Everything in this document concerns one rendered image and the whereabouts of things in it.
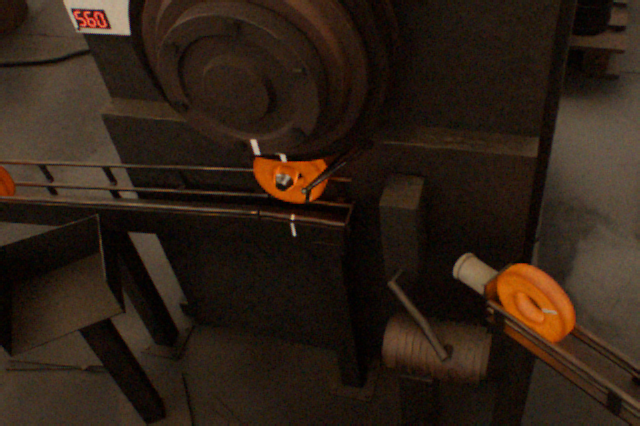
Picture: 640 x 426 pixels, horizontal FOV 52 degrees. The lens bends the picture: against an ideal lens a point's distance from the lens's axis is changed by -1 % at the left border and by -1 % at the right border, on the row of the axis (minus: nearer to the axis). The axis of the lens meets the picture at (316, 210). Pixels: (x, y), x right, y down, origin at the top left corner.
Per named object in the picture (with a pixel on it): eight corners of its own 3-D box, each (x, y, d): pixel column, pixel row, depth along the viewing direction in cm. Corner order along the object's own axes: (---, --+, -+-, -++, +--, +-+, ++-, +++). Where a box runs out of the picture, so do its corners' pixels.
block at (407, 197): (394, 242, 153) (389, 167, 135) (428, 247, 150) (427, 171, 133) (383, 278, 146) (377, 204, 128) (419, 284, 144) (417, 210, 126)
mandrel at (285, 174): (319, 129, 141) (312, 142, 145) (301, 120, 141) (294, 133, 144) (294, 186, 131) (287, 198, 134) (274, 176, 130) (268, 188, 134)
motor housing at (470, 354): (400, 408, 184) (392, 297, 145) (480, 425, 177) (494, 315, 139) (390, 452, 176) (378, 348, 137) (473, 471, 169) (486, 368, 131)
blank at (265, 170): (243, 155, 139) (237, 166, 137) (292, 127, 129) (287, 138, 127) (293, 201, 146) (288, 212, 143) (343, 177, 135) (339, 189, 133)
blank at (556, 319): (528, 326, 129) (517, 336, 128) (495, 260, 126) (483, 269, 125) (589, 338, 115) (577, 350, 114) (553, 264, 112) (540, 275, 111)
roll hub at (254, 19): (310, -4, 95) (340, 142, 115) (145, -1, 104) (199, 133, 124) (298, 16, 91) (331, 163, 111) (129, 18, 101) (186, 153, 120)
